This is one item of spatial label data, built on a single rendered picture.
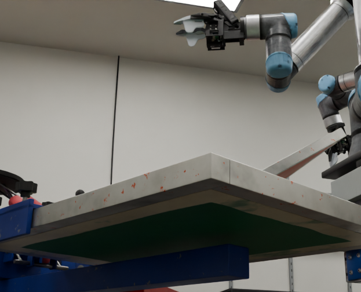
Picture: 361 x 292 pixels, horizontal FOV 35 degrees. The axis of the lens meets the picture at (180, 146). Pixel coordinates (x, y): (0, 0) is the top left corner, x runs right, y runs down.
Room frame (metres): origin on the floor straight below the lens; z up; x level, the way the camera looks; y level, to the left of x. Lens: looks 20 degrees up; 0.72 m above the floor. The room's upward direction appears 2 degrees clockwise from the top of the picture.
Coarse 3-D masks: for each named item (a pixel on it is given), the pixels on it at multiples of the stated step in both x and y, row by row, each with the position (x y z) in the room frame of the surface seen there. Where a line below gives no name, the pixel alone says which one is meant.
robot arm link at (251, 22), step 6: (246, 18) 1.45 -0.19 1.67; (252, 18) 1.44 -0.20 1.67; (258, 18) 1.44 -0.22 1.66; (246, 24) 1.45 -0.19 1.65; (252, 24) 1.44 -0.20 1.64; (258, 24) 1.44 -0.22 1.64; (246, 30) 1.45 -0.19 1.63; (252, 30) 1.45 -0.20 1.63; (258, 30) 1.45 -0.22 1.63; (246, 36) 1.47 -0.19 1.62; (252, 36) 1.47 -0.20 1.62; (258, 36) 1.47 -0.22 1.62
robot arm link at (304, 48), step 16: (336, 0) 1.53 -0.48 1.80; (352, 0) 1.51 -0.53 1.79; (320, 16) 1.54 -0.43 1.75; (336, 16) 1.53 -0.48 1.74; (352, 16) 1.55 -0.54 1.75; (304, 32) 1.55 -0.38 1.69; (320, 32) 1.54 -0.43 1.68; (304, 48) 1.55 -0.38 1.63; (320, 48) 1.58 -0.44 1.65; (304, 64) 1.58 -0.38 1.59; (272, 80) 1.56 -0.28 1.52; (288, 80) 1.58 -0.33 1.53
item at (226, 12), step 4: (216, 0) 1.49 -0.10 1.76; (220, 0) 1.48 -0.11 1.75; (216, 4) 1.48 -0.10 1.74; (220, 4) 1.48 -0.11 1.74; (224, 4) 1.48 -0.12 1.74; (216, 8) 1.49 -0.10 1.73; (220, 8) 1.48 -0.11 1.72; (224, 8) 1.48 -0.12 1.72; (228, 8) 1.48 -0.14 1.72; (216, 12) 1.51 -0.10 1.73; (220, 12) 1.49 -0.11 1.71; (224, 12) 1.47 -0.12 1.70; (228, 12) 1.47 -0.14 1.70; (224, 16) 1.48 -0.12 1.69; (228, 16) 1.47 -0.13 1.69; (232, 16) 1.47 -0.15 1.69; (228, 20) 1.47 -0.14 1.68; (232, 20) 1.47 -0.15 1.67; (236, 20) 1.47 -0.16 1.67; (232, 24) 1.47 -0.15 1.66
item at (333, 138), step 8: (328, 136) 1.99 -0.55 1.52; (336, 136) 1.99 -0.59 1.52; (344, 136) 2.00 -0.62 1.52; (312, 144) 1.97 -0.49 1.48; (320, 144) 1.98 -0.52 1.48; (328, 144) 1.99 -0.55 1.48; (296, 152) 1.96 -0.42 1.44; (304, 152) 1.97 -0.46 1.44; (312, 152) 1.97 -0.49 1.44; (280, 160) 1.95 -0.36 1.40; (288, 160) 1.95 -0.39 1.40; (296, 160) 1.96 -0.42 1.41; (272, 168) 1.94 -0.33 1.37; (280, 168) 1.94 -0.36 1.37; (288, 168) 1.97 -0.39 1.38
